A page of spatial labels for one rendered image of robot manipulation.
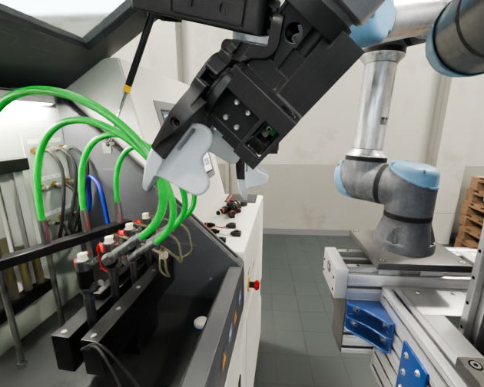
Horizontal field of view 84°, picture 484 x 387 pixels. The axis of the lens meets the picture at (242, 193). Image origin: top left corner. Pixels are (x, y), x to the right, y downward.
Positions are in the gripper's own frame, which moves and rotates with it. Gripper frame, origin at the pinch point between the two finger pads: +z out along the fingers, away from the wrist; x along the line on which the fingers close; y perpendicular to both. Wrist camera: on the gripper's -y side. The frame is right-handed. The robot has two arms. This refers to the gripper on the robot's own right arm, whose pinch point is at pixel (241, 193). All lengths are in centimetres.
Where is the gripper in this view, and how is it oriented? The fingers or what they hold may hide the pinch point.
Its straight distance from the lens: 55.8
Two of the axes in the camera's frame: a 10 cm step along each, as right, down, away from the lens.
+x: 1.6, -2.5, 9.6
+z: 0.0, 9.7, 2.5
